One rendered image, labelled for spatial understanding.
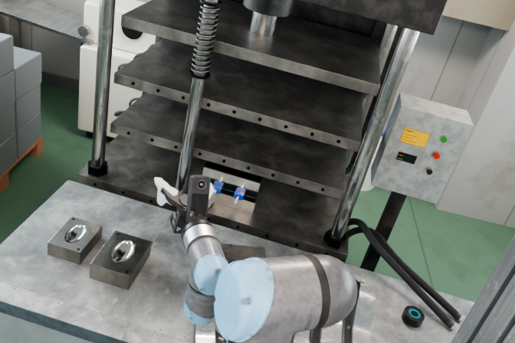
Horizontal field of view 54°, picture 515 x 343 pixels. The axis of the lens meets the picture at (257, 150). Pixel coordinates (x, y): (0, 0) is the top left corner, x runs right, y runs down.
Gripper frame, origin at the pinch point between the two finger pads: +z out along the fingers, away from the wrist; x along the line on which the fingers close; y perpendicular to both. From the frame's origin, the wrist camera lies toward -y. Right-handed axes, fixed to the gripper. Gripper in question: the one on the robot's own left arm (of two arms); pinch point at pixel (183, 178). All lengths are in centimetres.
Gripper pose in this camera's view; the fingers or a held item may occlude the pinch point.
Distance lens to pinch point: 131.8
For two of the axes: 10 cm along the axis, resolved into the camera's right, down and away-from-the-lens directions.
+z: -3.2, -5.3, 7.9
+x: 8.9, 1.2, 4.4
